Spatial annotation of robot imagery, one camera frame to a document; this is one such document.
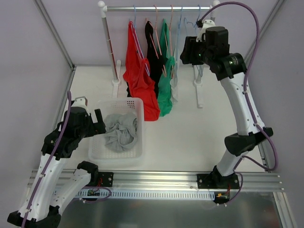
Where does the white tank top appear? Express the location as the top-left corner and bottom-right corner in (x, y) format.
(170, 47), (178, 104)

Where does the grey tank top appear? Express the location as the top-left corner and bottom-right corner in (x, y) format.
(104, 112), (138, 152)

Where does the light blue hanger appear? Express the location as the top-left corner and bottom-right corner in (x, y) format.
(172, 7), (183, 86)
(184, 5), (205, 78)

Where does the pink hanger of green top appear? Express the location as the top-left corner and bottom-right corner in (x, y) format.
(159, 5), (175, 79)

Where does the green tank top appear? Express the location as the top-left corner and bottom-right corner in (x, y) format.
(157, 19), (175, 117)

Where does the red tank top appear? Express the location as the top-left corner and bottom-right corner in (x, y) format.
(123, 21), (160, 122)

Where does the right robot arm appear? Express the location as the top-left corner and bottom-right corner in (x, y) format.
(180, 26), (273, 189)

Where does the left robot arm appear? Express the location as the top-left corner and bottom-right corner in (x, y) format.
(7, 106), (105, 228)

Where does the black tank top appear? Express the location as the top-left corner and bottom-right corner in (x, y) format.
(124, 21), (165, 96)

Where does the pink hanger of black top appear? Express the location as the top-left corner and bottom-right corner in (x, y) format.
(145, 5), (166, 81)

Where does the blue hanger of red top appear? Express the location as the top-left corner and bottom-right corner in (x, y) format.
(129, 5), (151, 76)

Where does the white plastic basket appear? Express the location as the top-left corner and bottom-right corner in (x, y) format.
(88, 97), (145, 167)

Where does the white clothes rack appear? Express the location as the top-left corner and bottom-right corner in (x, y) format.
(98, 0), (220, 109)

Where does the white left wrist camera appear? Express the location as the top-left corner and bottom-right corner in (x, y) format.
(71, 96), (89, 113)

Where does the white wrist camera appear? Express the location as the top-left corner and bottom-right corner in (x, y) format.
(71, 96), (89, 113)
(196, 19), (216, 42)

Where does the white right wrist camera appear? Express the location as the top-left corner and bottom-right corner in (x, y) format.
(196, 19), (216, 42)

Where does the white slotted cable duct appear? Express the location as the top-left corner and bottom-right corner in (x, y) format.
(74, 189), (215, 201)

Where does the aluminium mounting rail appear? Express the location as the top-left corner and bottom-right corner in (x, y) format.
(27, 168), (285, 190)

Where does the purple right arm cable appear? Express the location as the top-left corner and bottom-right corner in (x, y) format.
(196, 1), (278, 209)

